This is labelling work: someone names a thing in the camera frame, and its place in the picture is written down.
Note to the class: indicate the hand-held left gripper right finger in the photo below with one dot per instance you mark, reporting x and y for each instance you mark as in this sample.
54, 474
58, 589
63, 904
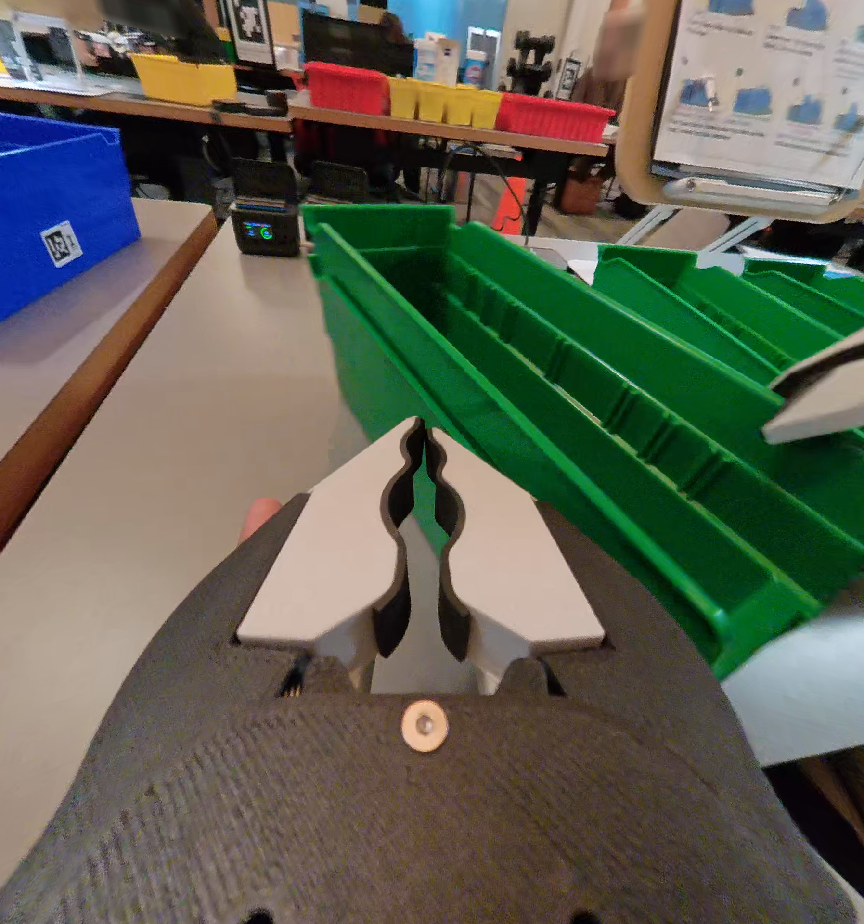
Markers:
525, 570

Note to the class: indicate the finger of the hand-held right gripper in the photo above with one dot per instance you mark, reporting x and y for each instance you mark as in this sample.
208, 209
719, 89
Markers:
858, 345
836, 408

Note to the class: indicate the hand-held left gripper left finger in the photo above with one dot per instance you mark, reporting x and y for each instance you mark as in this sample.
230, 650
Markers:
316, 563

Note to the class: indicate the green plastic bin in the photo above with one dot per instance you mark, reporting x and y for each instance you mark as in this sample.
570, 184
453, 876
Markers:
374, 361
619, 375
663, 303
821, 296

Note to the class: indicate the grey desk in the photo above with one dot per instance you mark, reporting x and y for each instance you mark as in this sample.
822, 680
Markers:
186, 433

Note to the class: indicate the person's left hand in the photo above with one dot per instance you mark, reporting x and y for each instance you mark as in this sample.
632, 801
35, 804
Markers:
258, 516

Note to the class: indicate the white board stand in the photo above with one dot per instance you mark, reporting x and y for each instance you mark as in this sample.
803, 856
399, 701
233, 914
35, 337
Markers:
652, 220

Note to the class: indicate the printed instruction sheet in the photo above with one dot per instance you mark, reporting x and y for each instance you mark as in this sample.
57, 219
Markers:
764, 86

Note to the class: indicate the beige document board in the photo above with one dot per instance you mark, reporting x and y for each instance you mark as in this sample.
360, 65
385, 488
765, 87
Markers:
637, 144

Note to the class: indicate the wood-edged grey table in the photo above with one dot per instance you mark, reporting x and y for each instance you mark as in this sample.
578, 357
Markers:
42, 375

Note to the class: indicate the orange traffic cone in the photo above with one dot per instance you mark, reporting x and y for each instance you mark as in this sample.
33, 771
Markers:
510, 206

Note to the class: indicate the black microscope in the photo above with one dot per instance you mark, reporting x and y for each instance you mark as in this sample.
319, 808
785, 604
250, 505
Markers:
529, 61

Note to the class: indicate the blue plastic bin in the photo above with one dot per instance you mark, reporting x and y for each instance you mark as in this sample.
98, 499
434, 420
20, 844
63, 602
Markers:
42, 180

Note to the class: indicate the wipes container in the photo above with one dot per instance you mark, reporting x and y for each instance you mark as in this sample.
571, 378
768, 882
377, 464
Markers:
475, 68

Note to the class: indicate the large yellow bin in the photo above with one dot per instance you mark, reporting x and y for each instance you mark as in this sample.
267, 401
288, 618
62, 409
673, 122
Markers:
183, 79

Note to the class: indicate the white carton box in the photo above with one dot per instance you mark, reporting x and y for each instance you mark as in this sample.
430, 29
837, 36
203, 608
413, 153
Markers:
428, 58

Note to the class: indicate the black monitor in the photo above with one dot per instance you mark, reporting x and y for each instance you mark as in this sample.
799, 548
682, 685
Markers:
356, 43

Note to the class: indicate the printed tag sign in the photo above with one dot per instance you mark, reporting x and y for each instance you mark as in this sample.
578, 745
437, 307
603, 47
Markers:
250, 25

